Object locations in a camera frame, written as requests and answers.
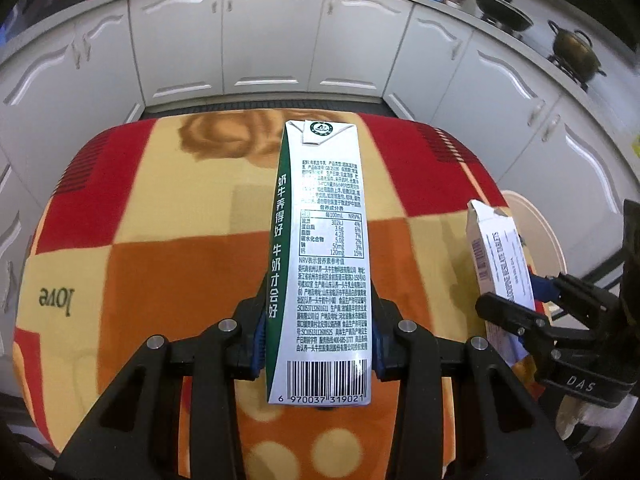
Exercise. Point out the dark cooking pot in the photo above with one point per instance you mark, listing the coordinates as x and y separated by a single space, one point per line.
572 52

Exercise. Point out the white base cabinets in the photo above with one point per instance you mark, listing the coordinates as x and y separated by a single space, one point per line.
104 62

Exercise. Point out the green white milk carton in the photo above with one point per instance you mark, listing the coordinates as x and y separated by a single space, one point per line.
318 329

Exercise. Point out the white levamlodipine medicine box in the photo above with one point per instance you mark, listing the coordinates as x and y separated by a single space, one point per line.
498 254

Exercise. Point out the colourful checked blanket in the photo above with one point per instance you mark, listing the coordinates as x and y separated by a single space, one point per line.
163 227

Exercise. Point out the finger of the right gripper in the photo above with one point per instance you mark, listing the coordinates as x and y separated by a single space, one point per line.
509 316
544 289

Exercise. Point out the white round trash bin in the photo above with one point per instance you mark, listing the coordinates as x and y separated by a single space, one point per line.
539 239

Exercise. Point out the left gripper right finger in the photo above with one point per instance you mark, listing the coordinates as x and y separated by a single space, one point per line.
461 413

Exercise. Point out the black wok pan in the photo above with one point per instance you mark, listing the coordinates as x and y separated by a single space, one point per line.
505 16

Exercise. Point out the right hand white glove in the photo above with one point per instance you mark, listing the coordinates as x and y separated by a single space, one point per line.
609 422

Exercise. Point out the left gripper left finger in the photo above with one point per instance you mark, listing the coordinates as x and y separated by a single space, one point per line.
132 430

